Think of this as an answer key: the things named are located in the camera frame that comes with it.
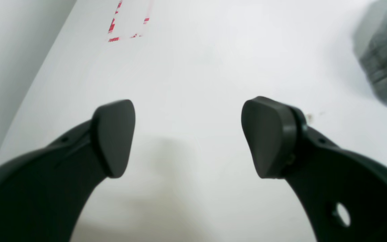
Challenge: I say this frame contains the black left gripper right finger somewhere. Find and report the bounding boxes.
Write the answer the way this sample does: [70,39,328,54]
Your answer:
[241,96,387,242]

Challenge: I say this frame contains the red tape rectangle marking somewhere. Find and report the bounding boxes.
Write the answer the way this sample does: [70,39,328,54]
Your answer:
[107,0,155,43]

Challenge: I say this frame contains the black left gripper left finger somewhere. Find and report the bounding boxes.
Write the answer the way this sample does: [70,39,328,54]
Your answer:
[0,99,135,242]

